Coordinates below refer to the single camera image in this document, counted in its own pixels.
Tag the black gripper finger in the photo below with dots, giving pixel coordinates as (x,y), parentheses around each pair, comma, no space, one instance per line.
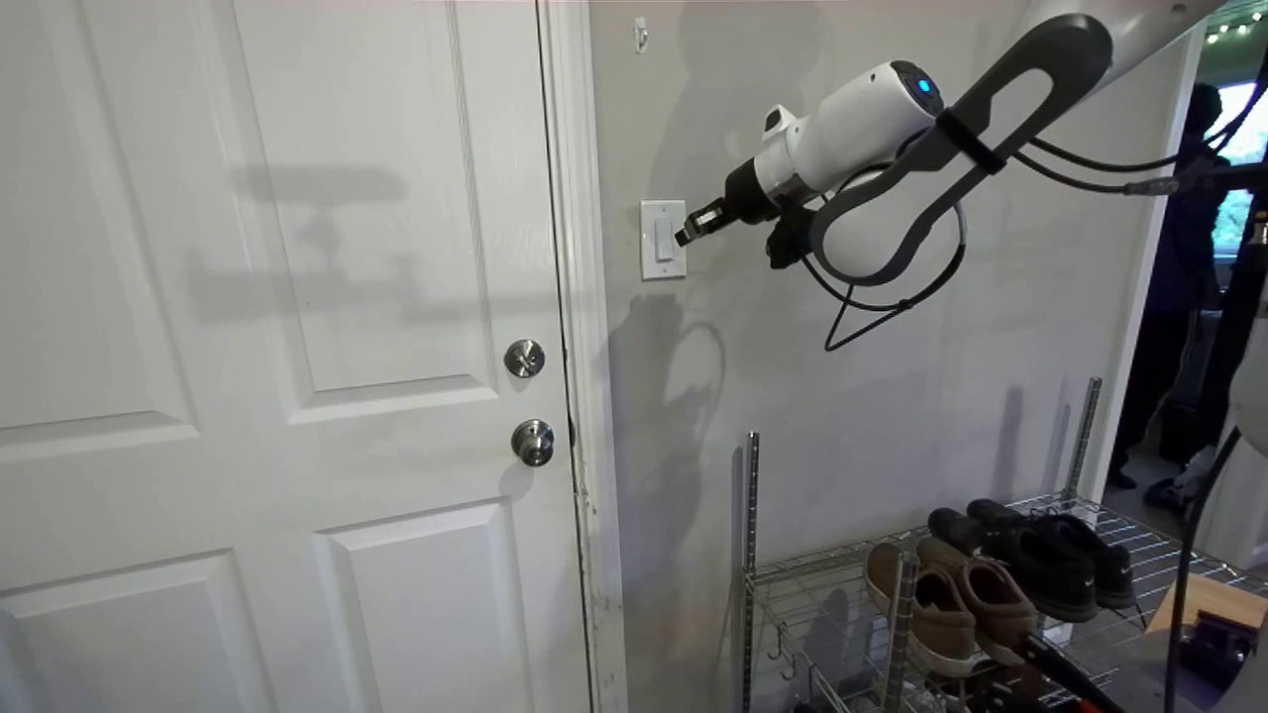
(686,235)
(712,217)

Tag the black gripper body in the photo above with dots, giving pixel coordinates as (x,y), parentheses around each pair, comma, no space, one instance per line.
(747,199)

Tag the white wall light switch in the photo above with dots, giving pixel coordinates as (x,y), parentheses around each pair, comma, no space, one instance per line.
(663,261)

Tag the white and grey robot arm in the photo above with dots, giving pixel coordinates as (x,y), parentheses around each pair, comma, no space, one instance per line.
(883,158)

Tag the silver deadbolt lock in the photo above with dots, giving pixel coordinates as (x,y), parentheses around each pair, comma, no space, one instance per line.
(523,360)

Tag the silver round door knob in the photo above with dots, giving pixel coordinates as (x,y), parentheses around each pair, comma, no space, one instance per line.
(531,442)

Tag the white panelled door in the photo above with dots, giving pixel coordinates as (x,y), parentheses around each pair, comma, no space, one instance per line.
(259,266)

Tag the brown shoe front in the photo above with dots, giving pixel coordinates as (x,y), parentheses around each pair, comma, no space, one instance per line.
(939,628)

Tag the brown shoe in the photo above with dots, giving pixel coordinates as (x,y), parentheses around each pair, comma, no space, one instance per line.
(993,595)
(939,628)

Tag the brown shoe behind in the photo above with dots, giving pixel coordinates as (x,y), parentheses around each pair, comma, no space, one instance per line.
(993,595)

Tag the black shoe right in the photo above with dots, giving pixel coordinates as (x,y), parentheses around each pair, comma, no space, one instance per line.
(1109,563)

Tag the black shoe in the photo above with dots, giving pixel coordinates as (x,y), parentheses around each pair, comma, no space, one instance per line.
(1051,575)
(1109,563)

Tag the black shoe left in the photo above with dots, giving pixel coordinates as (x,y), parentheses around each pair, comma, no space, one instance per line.
(1051,575)

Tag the wooden board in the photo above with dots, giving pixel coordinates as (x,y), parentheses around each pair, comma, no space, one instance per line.
(1204,595)

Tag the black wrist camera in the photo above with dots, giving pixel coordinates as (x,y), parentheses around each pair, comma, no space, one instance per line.
(789,238)

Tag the small wall screw hook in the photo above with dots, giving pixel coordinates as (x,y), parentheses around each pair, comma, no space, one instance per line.
(639,35)

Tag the white door frame trim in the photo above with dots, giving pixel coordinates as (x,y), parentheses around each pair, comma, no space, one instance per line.
(581,261)

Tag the metal wire shoe rack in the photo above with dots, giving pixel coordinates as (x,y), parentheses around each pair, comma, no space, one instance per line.
(807,635)

